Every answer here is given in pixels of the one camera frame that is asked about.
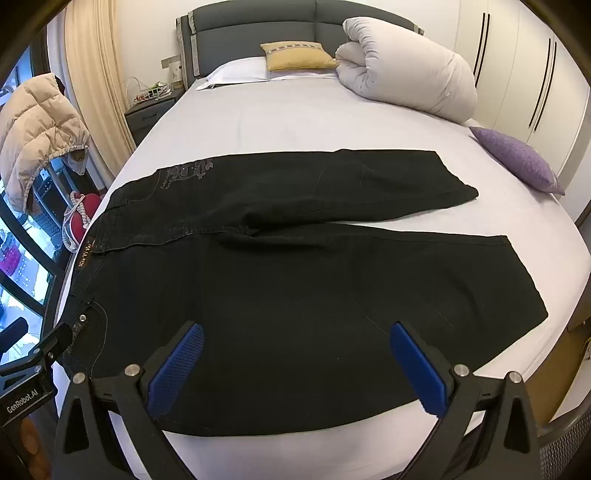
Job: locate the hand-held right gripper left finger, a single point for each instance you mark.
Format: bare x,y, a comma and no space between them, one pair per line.
178,364

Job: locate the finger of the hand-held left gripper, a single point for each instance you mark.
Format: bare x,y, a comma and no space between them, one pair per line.
53,344

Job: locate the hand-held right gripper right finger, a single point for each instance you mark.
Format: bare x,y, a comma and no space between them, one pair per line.
418,364

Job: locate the black pants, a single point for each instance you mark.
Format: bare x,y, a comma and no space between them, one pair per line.
277,277

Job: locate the purple plastic basket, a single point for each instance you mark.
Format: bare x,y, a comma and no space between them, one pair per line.
10,264

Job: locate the brown cardboard box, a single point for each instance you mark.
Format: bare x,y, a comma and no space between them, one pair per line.
568,369

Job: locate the grey mesh basket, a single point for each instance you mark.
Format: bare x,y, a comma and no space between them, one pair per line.
570,450

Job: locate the beige puffer jacket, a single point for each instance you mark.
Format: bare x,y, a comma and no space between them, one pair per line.
37,129

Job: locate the purple cushion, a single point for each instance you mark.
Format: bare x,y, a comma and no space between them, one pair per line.
517,159

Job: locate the dark grey nightstand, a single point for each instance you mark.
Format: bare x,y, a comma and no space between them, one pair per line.
147,115

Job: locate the beige curtain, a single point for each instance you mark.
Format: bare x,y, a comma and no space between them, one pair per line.
99,83

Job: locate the bed with white sheet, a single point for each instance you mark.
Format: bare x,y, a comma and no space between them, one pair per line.
300,120

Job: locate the rolled white duvet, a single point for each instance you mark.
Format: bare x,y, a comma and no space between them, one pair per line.
406,69

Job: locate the white pillow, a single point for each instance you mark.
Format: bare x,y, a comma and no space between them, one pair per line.
240,74

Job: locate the white wardrobe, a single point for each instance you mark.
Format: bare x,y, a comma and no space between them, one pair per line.
512,60

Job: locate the yellow pillow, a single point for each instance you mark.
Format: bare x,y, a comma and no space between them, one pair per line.
298,55

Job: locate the grey padded headboard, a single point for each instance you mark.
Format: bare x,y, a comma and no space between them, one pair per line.
277,23

